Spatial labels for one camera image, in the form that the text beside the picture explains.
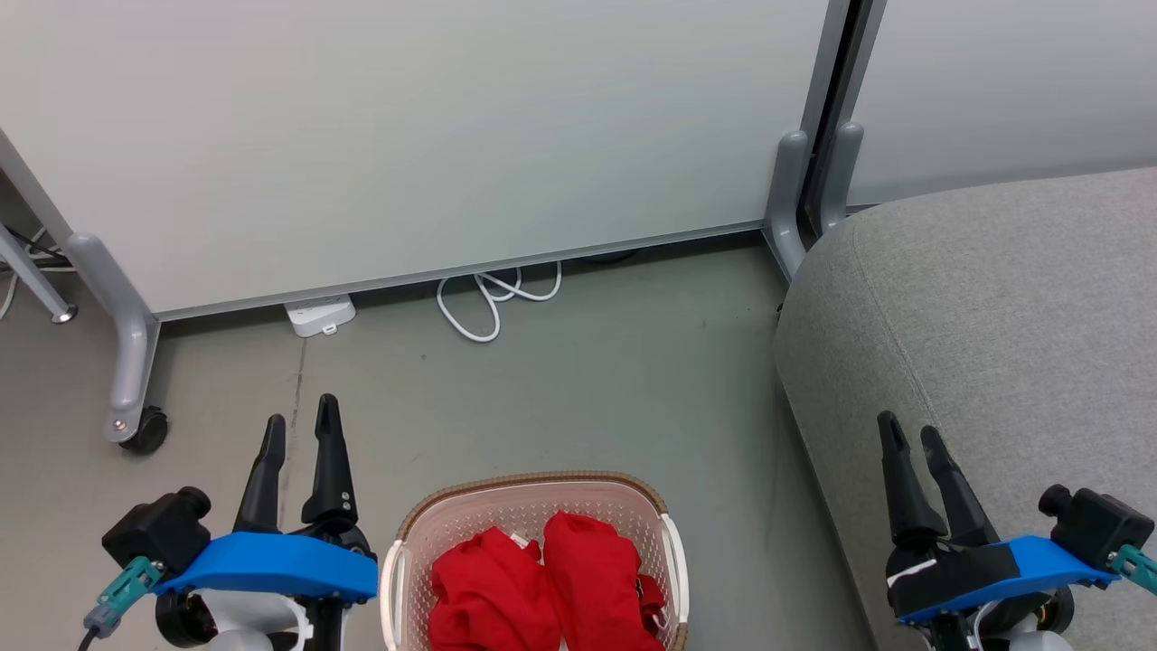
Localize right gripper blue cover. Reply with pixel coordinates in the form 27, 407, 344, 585
877, 411, 1122, 651

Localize teal right camera connector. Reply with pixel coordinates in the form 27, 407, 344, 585
1110, 544, 1157, 598

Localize cream perforated laundry basket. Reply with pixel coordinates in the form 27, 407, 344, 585
380, 470, 690, 651

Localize wide white partition panel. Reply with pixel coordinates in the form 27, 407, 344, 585
0, 0, 855, 322

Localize long grey partition foot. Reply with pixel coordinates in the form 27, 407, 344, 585
68, 232, 162, 444

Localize slanted metal table leg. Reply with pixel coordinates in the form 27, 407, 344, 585
0, 222, 80, 325

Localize black caster wheel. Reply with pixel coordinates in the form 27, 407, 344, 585
119, 405, 170, 455

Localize white power strip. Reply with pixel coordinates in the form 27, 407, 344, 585
284, 294, 357, 338

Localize teal left camera connector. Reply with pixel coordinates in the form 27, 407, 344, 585
84, 556, 164, 634

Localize red garment with navy print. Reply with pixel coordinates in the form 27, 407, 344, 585
429, 526, 563, 651

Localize grey fabric sofa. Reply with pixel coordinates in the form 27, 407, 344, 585
773, 167, 1157, 651

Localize narrow white partition panel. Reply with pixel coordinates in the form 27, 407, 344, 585
845, 0, 1157, 209

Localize teal camera connector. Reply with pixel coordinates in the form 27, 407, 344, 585
84, 556, 164, 634
1110, 544, 1157, 598

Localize thin cables behind table leg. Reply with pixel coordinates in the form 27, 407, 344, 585
0, 226, 75, 322

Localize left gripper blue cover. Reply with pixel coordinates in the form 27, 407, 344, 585
154, 393, 379, 651

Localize white looped power cable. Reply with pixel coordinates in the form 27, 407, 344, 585
436, 260, 563, 344

